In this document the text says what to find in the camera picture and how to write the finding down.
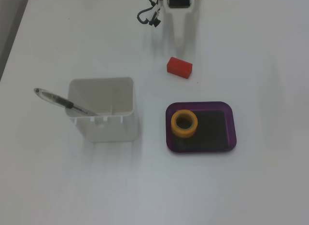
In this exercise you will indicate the yellow masking tape roll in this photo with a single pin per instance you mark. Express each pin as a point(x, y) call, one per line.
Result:
point(174, 124)

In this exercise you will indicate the small black gripper camera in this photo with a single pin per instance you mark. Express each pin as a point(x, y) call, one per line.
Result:
point(155, 21)

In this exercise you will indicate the white plastic pen holder box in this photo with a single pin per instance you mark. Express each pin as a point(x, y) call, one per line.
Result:
point(113, 128)

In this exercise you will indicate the black clear ballpoint pen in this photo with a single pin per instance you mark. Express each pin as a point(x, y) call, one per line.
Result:
point(58, 99)

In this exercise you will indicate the purple metal tray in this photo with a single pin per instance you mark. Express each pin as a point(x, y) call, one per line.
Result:
point(229, 128)

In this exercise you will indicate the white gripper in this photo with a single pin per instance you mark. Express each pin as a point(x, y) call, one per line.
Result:
point(178, 14)

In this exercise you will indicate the red cube block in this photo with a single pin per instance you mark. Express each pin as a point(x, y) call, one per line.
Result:
point(179, 67)

